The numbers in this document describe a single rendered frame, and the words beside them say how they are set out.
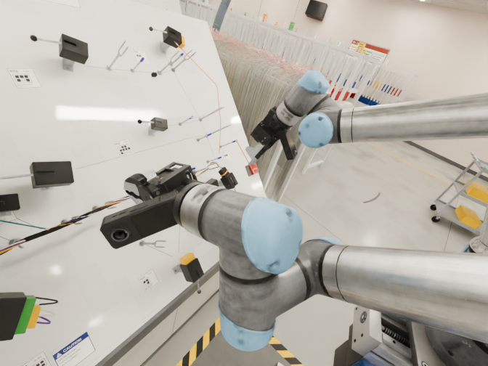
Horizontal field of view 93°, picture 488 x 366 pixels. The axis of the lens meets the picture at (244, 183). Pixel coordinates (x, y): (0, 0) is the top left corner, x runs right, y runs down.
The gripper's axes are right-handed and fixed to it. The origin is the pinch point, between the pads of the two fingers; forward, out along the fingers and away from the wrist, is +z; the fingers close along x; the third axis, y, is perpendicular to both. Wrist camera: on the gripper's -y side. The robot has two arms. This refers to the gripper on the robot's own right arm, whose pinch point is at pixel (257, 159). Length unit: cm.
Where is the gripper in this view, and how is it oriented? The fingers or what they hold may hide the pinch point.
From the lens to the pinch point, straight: 87.4
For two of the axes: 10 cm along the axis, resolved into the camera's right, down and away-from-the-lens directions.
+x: -5.0, 5.3, -6.8
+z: -4.7, 5.0, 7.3
